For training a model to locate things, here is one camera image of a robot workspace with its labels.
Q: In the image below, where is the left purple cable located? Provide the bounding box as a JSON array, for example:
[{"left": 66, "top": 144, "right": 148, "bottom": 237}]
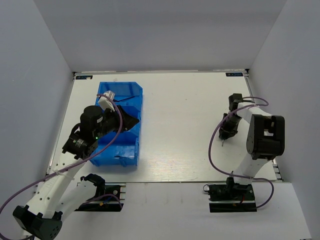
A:
[{"left": 0, "top": 93, "right": 125, "bottom": 240}]

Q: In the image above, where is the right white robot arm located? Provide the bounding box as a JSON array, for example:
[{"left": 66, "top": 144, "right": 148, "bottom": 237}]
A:
[{"left": 218, "top": 93, "right": 285, "bottom": 200}]

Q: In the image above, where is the brown hex key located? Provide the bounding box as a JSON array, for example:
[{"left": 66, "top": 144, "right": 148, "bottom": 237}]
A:
[{"left": 113, "top": 95, "right": 136, "bottom": 103}]

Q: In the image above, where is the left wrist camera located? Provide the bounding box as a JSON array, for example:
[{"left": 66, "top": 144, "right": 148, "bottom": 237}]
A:
[{"left": 97, "top": 90, "right": 115, "bottom": 112}]

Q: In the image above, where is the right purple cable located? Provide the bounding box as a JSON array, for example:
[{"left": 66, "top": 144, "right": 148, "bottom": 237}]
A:
[{"left": 208, "top": 96, "right": 275, "bottom": 209}]

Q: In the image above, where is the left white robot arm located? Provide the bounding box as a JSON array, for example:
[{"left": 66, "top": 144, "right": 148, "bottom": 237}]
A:
[{"left": 13, "top": 105, "right": 140, "bottom": 240}]

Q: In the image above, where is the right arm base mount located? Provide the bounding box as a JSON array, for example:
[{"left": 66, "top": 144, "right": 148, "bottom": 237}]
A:
[{"left": 203, "top": 178, "right": 257, "bottom": 213}]

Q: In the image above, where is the table logo sticker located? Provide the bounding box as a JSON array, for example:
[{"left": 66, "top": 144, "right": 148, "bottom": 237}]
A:
[
  {"left": 75, "top": 75, "right": 93, "bottom": 80},
  {"left": 225, "top": 72, "right": 244, "bottom": 77}
]

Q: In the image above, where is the blue plastic compartment bin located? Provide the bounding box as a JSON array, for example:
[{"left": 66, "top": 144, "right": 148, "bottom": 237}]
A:
[{"left": 89, "top": 81, "right": 145, "bottom": 168}]

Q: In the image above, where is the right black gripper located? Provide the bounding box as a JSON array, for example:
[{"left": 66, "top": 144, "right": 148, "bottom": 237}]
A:
[{"left": 219, "top": 112, "right": 243, "bottom": 139}]

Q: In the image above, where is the left table logo sticker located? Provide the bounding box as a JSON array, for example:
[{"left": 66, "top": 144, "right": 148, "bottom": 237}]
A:
[{"left": 75, "top": 75, "right": 93, "bottom": 80}]

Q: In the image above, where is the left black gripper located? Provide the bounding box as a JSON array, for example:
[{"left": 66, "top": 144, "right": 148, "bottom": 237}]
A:
[{"left": 94, "top": 104, "right": 140, "bottom": 139}]

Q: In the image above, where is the right table logo sticker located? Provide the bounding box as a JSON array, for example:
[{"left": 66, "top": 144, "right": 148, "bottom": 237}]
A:
[{"left": 225, "top": 72, "right": 244, "bottom": 77}]

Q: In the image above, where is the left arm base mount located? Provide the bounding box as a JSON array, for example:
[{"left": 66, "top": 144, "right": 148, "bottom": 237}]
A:
[{"left": 75, "top": 183, "right": 126, "bottom": 213}]

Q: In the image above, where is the green orange stubby screwdriver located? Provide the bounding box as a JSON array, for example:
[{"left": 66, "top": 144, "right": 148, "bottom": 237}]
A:
[{"left": 114, "top": 155, "right": 127, "bottom": 159}]

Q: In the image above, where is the purple cable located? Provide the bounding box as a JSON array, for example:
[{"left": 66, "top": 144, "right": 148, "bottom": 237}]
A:
[
  {"left": 208, "top": 96, "right": 275, "bottom": 209},
  {"left": 0, "top": 93, "right": 125, "bottom": 240}
]

